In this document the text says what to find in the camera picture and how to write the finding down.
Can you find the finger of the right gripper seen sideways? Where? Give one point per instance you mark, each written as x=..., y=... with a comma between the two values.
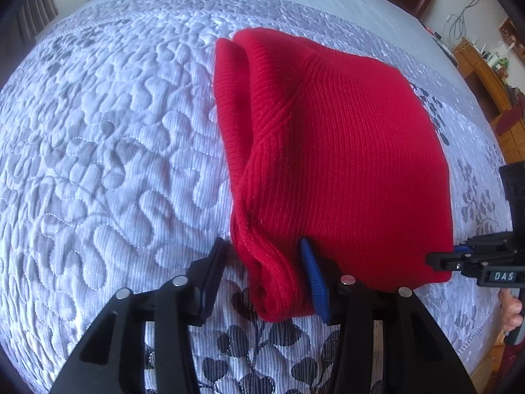
x=460, y=259

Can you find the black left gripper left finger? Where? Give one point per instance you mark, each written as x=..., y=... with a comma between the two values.
x=110, y=357

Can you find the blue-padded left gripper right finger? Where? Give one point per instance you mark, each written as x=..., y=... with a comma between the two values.
x=387, y=343

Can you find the red knit sweater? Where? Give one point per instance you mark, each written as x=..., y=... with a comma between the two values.
x=335, y=148

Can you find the red-sleeved right forearm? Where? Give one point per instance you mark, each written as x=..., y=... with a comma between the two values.
x=511, y=352

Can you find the person's right hand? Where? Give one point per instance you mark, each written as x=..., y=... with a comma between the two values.
x=510, y=309

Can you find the dark red hanging cloth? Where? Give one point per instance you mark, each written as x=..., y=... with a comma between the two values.
x=508, y=119

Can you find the wooden desk cabinet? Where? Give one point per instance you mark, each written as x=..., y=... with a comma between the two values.
x=493, y=96

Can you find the grey quilted leaf bedspread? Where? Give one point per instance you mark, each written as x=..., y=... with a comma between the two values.
x=113, y=172

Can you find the white bottle on desk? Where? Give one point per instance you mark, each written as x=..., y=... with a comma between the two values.
x=499, y=57

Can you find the grey curtain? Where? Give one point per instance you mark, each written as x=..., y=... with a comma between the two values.
x=34, y=16

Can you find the wooden wall shelf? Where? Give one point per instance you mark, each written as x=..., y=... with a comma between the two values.
x=511, y=37

